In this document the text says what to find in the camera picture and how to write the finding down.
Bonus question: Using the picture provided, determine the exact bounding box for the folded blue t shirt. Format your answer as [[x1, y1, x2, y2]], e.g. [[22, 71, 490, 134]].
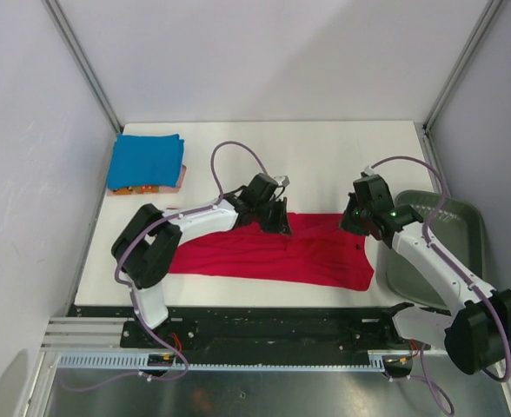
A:
[[107, 134, 184, 190]]

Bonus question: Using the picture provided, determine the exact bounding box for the left aluminium frame post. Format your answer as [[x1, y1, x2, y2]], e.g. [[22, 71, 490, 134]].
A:
[[42, 0, 123, 134]]

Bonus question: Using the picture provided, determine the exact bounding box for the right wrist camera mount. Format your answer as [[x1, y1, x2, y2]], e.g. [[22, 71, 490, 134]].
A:
[[361, 166, 375, 177]]

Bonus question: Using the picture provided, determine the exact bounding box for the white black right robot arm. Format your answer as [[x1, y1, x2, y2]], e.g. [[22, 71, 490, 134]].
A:
[[340, 174, 511, 381]]

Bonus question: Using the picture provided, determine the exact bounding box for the right aluminium frame post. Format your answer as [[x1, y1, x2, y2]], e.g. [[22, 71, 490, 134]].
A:
[[422, 0, 508, 135]]

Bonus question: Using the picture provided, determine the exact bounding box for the red t shirt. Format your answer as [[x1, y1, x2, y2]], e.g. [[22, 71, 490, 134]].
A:
[[169, 213, 374, 291]]

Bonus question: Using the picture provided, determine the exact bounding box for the aluminium frame post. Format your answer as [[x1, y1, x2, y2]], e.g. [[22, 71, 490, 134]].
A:
[[42, 0, 123, 134], [422, 0, 508, 135]]

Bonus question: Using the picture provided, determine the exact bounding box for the dark green plastic tray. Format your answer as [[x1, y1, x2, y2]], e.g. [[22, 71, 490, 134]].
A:
[[386, 190, 487, 309]]

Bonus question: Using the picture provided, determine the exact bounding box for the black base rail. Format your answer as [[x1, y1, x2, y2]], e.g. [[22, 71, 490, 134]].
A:
[[120, 307, 414, 365]]

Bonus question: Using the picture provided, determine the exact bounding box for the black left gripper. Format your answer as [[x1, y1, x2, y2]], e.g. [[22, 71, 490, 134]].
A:
[[255, 196, 291, 236]]

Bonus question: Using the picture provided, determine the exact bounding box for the grey slotted cable duct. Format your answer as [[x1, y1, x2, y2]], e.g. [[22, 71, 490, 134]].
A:
[[57, 352, 385, 373]]

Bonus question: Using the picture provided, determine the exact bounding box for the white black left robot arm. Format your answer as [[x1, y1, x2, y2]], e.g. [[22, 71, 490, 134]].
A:
[[111, 173, 291, 348]]

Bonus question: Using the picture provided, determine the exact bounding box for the aluminium profile crossbar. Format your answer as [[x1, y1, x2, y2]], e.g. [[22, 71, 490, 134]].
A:
[[41, 317, 128, 351]]

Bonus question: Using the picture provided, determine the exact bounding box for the folded orange patterned t shirt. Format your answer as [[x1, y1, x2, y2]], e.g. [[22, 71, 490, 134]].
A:
[[106, 164, 187, 196]]

